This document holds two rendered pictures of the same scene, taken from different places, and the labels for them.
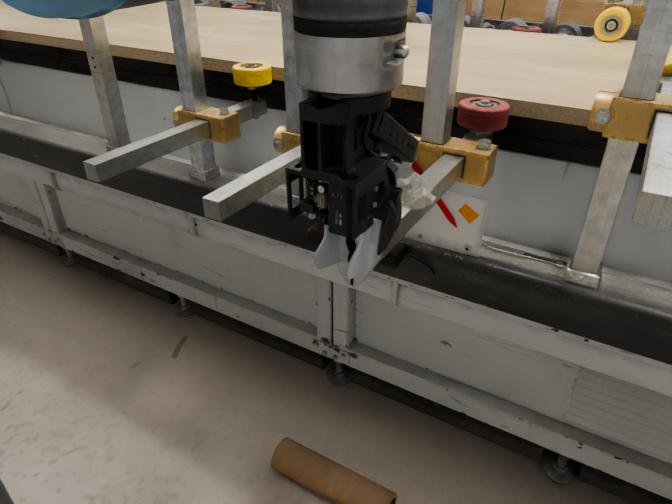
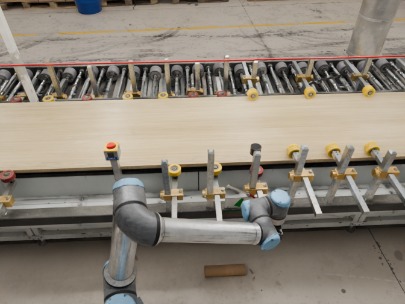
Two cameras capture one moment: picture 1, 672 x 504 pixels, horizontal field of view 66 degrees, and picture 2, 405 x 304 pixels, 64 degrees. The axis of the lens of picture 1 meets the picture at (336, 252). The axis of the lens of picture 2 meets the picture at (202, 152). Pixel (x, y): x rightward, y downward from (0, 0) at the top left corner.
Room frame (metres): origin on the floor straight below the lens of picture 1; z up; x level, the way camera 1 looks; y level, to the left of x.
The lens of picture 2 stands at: (-0.13, 0.79, 2.31)
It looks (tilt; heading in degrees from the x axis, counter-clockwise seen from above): 43 degrees down; 327
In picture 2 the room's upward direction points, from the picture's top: straight up
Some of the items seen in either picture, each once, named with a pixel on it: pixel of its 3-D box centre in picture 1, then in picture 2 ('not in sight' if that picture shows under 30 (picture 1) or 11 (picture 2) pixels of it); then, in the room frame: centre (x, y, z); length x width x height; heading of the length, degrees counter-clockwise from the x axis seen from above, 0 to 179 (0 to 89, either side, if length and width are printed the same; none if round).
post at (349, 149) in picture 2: not in sight; (338, 176); (0.51, -0.58, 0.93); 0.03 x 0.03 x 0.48; 60
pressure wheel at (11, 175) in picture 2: not in sight; (9, 180); (1.62, 1.04, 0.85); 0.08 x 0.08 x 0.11
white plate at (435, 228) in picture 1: (405, 210); (246, 202); (0.75, -0.11, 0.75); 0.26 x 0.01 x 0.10; 60
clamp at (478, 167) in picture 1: (448, 156); (255, 188); (0.75, -0.17, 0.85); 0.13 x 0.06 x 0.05; 60
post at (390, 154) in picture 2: not in sight; (376, 180); (0.38, -0.80, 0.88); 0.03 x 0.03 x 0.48; 60
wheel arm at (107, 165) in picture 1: (190, 134); (174, 202); (0.94, 0.28, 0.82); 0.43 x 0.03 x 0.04; 150
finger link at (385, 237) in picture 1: (375, 212); not in sight; (0.45, -0.04, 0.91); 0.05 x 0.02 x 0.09; 60
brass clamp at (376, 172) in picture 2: not in sight; (384, 172); (0.37, -0.82, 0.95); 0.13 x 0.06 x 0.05; 60
